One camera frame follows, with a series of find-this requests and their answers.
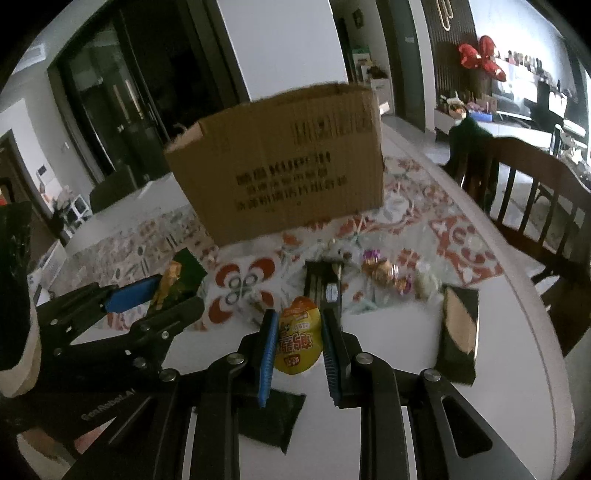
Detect white cube shelf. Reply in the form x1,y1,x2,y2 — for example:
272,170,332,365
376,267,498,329
62,194,93,232

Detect looped wall lamp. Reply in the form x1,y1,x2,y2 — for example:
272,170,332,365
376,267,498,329
434,0,455,31

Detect dark wooden chair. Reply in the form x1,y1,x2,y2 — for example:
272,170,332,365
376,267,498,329
445,136,591,356

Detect dark green cloth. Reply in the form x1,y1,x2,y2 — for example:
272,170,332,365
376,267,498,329
445,115,499,195

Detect black cloth with cream edge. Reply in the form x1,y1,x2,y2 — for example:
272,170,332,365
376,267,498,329
0,200,41,398

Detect clear candy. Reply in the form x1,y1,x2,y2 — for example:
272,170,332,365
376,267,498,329
323,240,358,264

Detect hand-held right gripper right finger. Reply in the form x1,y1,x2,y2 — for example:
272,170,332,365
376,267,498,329
321,305,539,480

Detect red bow balloon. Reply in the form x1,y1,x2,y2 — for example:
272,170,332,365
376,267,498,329
458,34,509,83

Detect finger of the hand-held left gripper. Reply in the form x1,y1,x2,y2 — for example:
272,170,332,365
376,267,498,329
34,274,163,324
44,295,206,366

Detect small dark upholstered chair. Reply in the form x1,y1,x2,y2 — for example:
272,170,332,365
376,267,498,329
89,166,139,215

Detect dark room door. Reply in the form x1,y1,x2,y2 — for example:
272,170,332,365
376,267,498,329
379,0,428,132

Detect flat screen television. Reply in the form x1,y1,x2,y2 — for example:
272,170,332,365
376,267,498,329
489,76,568,130

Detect white air vent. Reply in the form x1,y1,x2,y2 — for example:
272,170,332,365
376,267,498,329
14,44,49,77

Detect dark green snack packet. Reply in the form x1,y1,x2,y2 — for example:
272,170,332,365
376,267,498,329
238,388,306,455

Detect green and yellow snack packet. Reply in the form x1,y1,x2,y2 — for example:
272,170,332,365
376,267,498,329
148,248,208,319

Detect stack of white boxes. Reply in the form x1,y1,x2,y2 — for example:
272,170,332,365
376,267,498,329
353,46,393,116

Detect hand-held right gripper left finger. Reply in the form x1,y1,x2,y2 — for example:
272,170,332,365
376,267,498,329
60,309,282,480

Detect large gold candy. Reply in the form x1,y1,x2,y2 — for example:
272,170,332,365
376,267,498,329
361,249,399,287

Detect brown cardboard box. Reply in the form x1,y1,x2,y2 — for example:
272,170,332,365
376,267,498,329
164,83,386,247

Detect black and gold snack packet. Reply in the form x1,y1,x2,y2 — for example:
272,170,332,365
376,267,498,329
434,285,481,386

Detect dark sliding glass door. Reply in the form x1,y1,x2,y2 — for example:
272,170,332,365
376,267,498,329
48,0,241,185

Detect row of shelf ornaments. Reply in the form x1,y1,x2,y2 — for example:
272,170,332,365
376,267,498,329
496,48,578,97

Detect white television cabinet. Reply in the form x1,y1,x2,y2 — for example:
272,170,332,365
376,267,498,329
434,108,559,153

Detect black striped snack packet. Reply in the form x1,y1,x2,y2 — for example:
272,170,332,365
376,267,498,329
305,258,346,308

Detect patterned table runner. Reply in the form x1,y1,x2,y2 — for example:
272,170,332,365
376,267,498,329
62,154,506,333

